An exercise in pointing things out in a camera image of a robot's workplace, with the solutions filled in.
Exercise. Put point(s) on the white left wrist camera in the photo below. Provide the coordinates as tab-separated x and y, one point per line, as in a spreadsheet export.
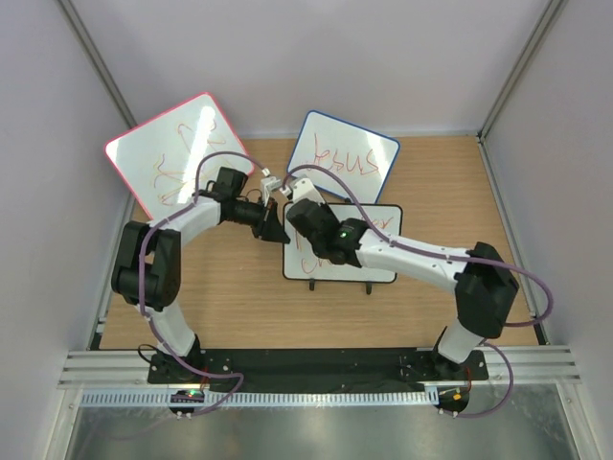
269	185

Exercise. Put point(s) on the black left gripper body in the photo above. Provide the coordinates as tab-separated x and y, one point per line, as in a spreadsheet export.
261	229

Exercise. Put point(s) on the blue framed whiteboard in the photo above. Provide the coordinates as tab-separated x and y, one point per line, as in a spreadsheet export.
360	157

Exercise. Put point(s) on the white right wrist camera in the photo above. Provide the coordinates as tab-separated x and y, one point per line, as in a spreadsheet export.
301	188

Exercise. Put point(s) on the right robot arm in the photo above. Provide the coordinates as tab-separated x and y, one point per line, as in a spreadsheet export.
482	284

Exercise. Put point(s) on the pink framed whiteboard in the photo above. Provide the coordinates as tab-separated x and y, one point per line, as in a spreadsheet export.
161	160

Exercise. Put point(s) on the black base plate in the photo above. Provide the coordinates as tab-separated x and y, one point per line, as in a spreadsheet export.
260	366

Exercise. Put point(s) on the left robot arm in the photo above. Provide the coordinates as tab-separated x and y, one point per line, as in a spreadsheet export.
147	271

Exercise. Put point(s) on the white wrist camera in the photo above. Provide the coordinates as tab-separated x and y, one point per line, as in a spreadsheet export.
269	185
301	188

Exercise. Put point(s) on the slotted cable duct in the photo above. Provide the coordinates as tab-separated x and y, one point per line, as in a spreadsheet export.
175	398

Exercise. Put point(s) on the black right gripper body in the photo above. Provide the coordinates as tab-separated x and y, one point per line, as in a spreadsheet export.
328	212

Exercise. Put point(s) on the black framed whiteboard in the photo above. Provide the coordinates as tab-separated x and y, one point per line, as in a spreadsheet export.
300	263

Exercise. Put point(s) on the aluminium frame rail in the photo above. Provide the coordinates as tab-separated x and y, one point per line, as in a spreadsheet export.
103	369

